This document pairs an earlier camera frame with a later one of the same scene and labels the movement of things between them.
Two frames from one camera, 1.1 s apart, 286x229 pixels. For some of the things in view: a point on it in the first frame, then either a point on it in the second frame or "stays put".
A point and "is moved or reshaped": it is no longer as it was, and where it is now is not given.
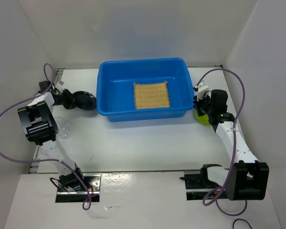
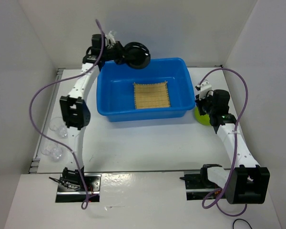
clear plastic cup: x=64 y=131 stays put
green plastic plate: x=203 y=119 stays put
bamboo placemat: x=151 y=96 stays put
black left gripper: x=70 y=98 -> x=120 y=49
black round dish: x=84 y=100 is moved or reshaped
